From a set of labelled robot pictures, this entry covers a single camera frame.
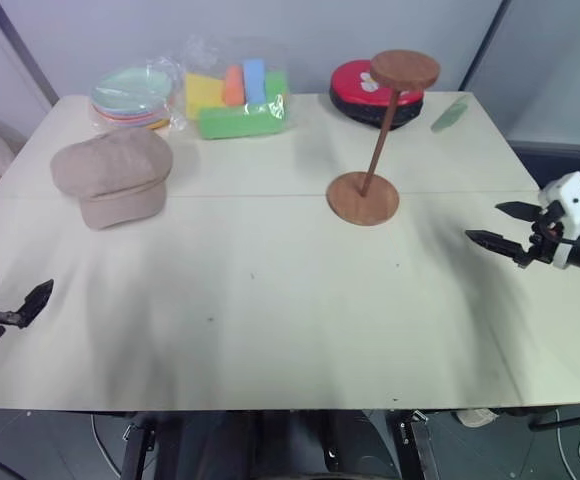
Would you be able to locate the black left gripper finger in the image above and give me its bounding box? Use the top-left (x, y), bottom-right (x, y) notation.
top-left (11, 278), bottom-right (55, 330)

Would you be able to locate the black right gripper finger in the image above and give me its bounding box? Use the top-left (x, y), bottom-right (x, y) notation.
top-left (464, 229), bottom-right (532, 269)
top-left (494, 200), bottom-right (542, 223)

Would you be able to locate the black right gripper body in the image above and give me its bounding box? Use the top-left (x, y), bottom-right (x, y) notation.
top-left (528, 199), bottom-right (567, 267)

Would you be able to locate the beige newsboy cap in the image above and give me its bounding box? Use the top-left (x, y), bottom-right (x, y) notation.
top-left (50, 127), bottom-right (174, 231)

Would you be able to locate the brown wooden hat stand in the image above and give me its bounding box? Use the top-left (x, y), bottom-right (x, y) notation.
top-left (326, 49), bottom-right (442, 227)

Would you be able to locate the black box behind table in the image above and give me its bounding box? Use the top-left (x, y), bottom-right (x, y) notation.
top-left (512, 141), bottom-right (580, 194)

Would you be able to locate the pale green flat object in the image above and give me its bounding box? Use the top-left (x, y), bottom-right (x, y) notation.
top-left (429, 96), bottom-right (472, 134)

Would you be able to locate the white shoe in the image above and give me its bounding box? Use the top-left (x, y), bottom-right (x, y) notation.
top-left (456, 408), bottom-right (500, 428)

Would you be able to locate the black table leg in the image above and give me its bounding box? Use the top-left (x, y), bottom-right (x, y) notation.
top-left (119, 412), bottom-right (159, 480)
top-left (392, 408), bottom-right (434, 480)

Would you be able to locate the black round pad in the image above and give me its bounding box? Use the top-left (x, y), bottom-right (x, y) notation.
top-left (328, 88), bottom-right (425, 132)

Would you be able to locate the pink plate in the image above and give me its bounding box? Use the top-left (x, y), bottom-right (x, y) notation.
top-left (93, 102), bottom-right (170, 123)

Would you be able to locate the orange plate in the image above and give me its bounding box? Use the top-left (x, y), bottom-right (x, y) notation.
top-left (100, 113), bottom-right (171, 132)

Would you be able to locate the clear plastic bag of plates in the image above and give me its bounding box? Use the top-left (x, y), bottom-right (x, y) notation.
top-left (89, 55), bottom-right (187, 135)

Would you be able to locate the mint green plate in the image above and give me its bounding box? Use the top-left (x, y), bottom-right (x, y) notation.
top-left (92, 67), bottom-right (175, 107)

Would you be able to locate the yellow sponge block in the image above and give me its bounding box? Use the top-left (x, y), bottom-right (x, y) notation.
top-left (184, 72), bottom-right (226, 121)

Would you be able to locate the large green sponge block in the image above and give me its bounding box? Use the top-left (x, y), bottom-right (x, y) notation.
top-left (198, 103), bottom-right (287, 141)

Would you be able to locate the small green sponge block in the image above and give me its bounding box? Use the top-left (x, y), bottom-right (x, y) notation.
top-left (263, 69), bottom-right (290, 103)

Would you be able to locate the clear plastic bag of sponges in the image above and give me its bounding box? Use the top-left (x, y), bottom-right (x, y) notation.
top-left (182, 33), bottom-right (292, 141)

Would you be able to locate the orange sponge block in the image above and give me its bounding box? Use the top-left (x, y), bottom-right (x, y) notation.
top-left (223, 65), bottom-right (246, 107)

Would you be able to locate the blue sponge block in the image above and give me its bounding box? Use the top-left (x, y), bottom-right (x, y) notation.
top-left (242, 58), bottom-right (268, 106)

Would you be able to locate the dark slanted frame bar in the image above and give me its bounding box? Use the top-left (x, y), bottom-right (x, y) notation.
top-left (0, 0), bottom-right (60, 107)
top-left (461, 0), bottom-right (514, 92)

